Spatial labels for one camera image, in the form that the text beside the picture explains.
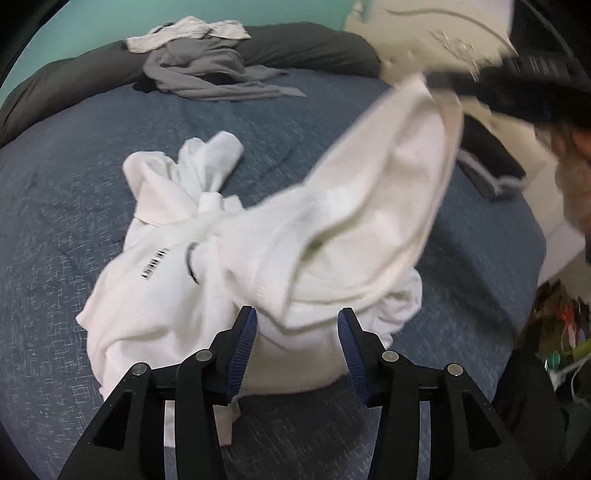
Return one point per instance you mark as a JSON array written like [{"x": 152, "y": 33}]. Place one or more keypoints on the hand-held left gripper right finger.
[{"x": 353, "y": 360}]

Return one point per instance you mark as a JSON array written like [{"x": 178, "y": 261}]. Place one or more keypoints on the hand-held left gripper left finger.
[{"x": 240, "y": 355}]

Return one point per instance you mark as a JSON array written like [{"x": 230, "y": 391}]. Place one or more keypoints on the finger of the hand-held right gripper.
[{"x": 457, "y": 82}]

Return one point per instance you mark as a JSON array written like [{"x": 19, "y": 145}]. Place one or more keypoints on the white long-sleeve shirt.
[{"x": 231, "y": 258}]

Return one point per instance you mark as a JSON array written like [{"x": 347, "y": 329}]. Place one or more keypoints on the person's right hand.
[{"x": 575, "y": 175}]

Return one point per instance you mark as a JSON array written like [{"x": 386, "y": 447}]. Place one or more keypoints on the cream tufted headboard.
[{"x": 415, "y": 27}]

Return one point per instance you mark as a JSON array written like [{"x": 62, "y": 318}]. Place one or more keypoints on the folded black and grey garment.
[{"x": 489, "y": 152}]

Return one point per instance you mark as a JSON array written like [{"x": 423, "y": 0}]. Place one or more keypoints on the dark grey long pillow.
[{"x": 300, "y": 46}]

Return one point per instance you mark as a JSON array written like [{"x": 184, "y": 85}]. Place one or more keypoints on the person's dark clothing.
[{"x": 526, "y": 406}]

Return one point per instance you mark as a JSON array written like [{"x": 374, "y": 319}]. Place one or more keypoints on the white shirt with black trim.
[{"x": 184, "y": 30}]

